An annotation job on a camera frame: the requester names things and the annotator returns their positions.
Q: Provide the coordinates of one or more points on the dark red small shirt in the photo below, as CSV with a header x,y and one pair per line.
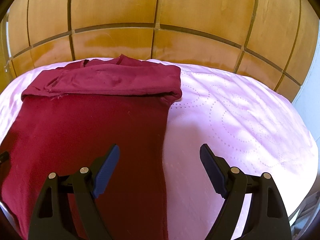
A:
x,y
73,114

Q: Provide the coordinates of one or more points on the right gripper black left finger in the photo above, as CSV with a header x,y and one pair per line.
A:
x,y
67,201

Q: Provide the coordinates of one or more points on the pink dotted bedspread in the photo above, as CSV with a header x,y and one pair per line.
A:
x,y
243,121

